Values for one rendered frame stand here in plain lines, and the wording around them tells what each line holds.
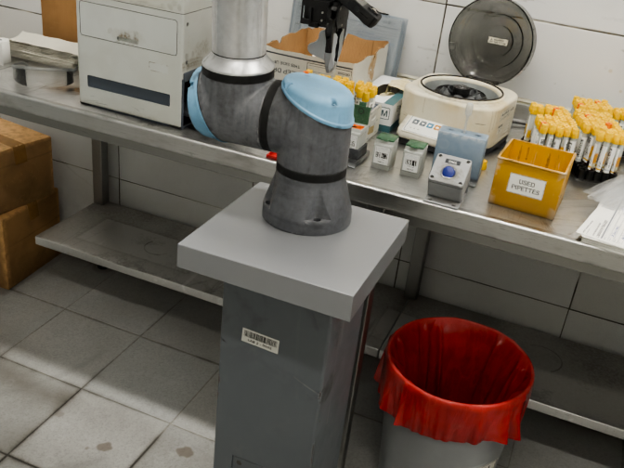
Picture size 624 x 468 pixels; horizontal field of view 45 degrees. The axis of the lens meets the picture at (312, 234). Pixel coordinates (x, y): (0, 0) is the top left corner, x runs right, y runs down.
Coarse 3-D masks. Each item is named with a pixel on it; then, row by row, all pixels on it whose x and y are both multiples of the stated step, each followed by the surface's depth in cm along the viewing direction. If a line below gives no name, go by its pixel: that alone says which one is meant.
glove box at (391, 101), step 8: (376, 80) 194; (384, 80) 195; (392, 80) 187; (400, 80) 189; (408, 80) 191; (384, 88) 193; (392, 88) 194; (400, 88) 185; (376, 96) 182; (384, 96) 187; (392, 96) 184; (400, 96) 184; (384, 104) 177; (392, 104) 177; (400, 104) 183; (384, 112) 178; (392, 112) 178; (384, 120) 179; (392, 120) 179; (384, 128) 180; (392, 128) 182
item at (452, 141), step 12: (444, 132) 154; (456, 132) 155; (468, 132) 156; (444, 144) 155; (456, 144) 155; (468, 144) 154; (480, 144) 153; (456, 156) 156; (468, 156) 155; (480, 156) 154; (480, 168) 156
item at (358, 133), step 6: (354, 126) 159; (360, 126) 158; (366, 126) 159; (354, 132) 157; (360, 132) 157; (366, 132) 160; (354, 138) 157; (360, 138) 158; (354, 144) 158; (360, 144) 159
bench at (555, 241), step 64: (64, 128) 179; (128, 128) 167; (192, 128) 169; (512, 128) 193; (384, 192) 149; (576, 192) 159; (128, 256) 234; (576, 256) 139; (384, 320) 217; (576, 384) 199
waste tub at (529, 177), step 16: (512, 144) 155; (528, 144) 154; (512, 160) 144; (528, 160) 155; (544, 160) 154; (560, 160) 152; (496, 176) 146; (512, 176) 145; (528, 176) 144; (544, 176) 142; (560, 176) 141; (496, 192) 148; (512, 192) 146; (528, 192) 145; (544, 192) 143; (560, 192) 142; (512, 208) 147; (528, 208) 146; (544, 208) 145
